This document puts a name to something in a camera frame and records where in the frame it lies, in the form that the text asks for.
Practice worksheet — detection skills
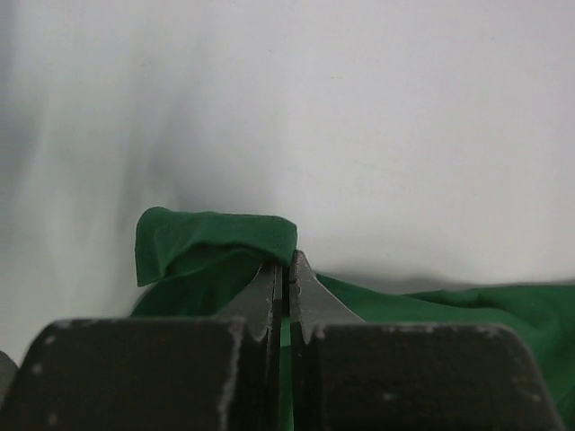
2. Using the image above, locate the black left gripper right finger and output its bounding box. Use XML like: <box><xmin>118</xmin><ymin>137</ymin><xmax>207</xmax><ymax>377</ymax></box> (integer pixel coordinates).
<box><xmin>289</xmin><ymin>251</ymin><xmax>564</xmax><ymax>430</ymax></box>

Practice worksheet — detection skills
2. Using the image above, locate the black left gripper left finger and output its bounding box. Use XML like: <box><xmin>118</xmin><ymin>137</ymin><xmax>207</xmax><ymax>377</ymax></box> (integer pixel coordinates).
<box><xmin>1</xmin><ymin>264</ymin><xmax>283</xmax><ymax>430</ymax></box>

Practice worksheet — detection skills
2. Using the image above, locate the green t shirt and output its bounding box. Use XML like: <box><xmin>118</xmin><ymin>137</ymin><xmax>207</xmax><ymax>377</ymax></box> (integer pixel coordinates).
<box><xmin>132</xmin><ymin>207</ymin><xmax>574</xmax><ymax>429</ymax></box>

